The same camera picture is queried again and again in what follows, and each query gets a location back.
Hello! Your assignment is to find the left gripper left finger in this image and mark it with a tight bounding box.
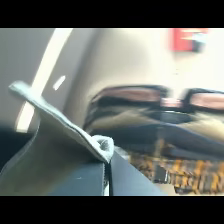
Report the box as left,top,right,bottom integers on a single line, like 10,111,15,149
48,161,107,197

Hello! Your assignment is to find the beige shirt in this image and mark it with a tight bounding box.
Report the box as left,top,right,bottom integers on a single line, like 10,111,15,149
0,80,116,197

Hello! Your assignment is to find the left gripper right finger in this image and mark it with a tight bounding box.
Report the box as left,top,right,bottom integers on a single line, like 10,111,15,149
109,148,168,197

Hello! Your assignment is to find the orange and black checked garment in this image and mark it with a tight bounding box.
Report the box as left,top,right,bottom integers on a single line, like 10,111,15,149
128,138,224,196

